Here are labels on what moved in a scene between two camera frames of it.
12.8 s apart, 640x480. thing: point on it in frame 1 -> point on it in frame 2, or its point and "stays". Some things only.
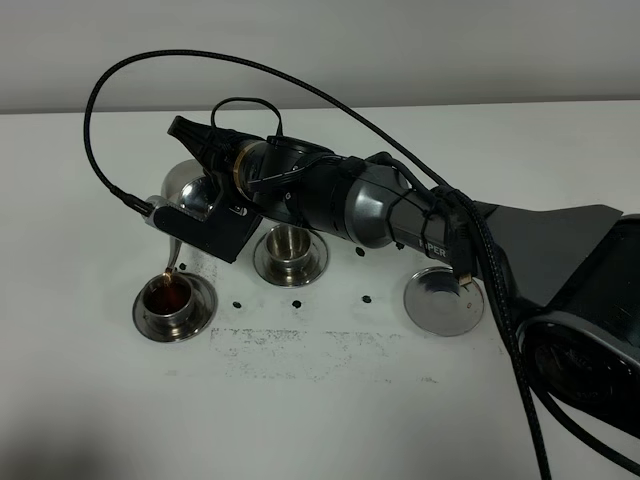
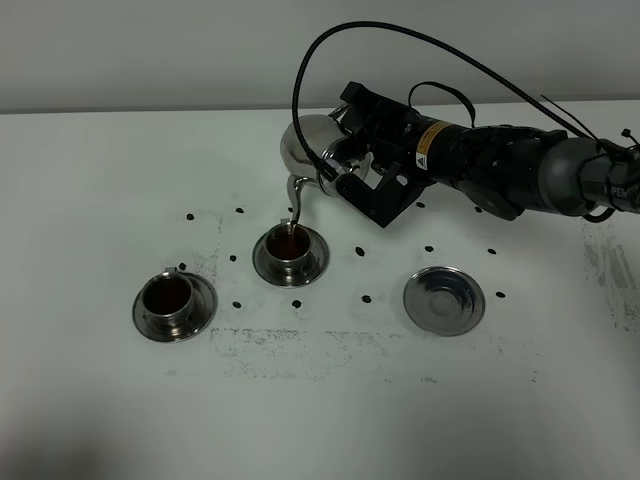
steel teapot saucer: [438, 304] stays
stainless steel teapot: [185, 188] -> [319, 133]
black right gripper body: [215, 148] -> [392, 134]
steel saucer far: [318, 258] stays
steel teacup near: [169, 305] stays
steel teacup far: [288, 246] stays
